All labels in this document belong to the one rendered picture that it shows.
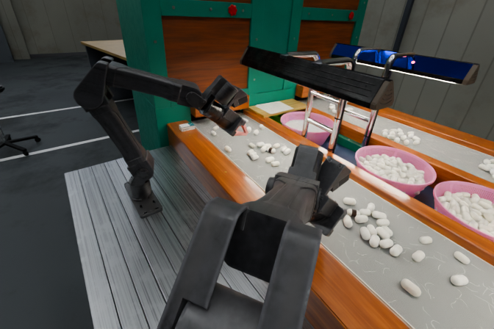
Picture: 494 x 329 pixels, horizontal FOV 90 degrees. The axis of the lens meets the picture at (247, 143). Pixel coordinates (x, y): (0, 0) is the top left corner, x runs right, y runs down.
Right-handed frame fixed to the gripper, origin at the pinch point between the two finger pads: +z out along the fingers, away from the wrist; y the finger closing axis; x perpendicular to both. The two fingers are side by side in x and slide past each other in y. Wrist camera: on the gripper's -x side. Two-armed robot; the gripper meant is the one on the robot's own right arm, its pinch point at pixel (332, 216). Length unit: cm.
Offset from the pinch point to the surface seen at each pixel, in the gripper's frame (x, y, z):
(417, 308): 4.4, -21.2, 6.6
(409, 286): 2.0, -18.3, 6.5
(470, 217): -22.0, -16.7, 38.9
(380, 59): -66, 39, 38
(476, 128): -122, 28, 206
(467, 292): -3.7, -25.2, 16.1
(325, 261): 8.5, -5.3, -2.1
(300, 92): -43, 79, 50
